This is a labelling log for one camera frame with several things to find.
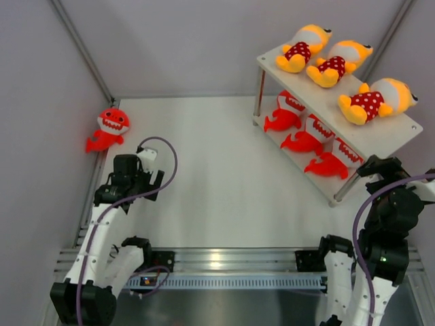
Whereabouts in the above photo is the red shark plush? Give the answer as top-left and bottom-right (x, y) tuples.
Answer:
(85, 108), (130, 153)
(280, 114), (335, 156)
(263, 90), (306, 132)
(304, 137), (364, 180)

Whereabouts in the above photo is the yellow plush polka-dot front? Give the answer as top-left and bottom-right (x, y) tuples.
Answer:
(337, 77), (419, 126)

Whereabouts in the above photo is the yellow plush polka-dot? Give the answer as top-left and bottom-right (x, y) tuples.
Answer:
(275, 24), (332, 73)
(337, 77), (419, 126)
(306, 40), (374, 88)

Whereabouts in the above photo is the red shark plush back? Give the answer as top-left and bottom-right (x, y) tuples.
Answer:
(263, 90), (306, 132)

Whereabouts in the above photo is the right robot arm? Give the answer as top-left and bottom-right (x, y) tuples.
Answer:
(317, 156), (434, 325)

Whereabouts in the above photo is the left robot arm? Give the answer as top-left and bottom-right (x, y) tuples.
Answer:
(50, 147), (164, 325)

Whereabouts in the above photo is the white two-tier shelf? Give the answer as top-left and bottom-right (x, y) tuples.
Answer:
(253, 46), (423, 206)

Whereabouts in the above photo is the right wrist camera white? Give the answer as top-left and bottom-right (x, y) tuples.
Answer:
(406, 179), (435, 204)

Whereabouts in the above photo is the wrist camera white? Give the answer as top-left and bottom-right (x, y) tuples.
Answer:
(136, 146), (158, 174)
(406, 179), (435, 204)

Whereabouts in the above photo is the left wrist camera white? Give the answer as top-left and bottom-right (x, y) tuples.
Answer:
(136, 146), (158, 174)

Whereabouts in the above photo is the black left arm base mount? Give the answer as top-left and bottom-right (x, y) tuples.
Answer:
(146, 249), (175, 272)

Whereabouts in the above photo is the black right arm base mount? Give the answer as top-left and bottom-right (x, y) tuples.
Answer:
(294, 250), (326, 272)

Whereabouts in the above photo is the white slotted cable duct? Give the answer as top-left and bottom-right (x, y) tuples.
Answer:
(124, 274), (326, 290)

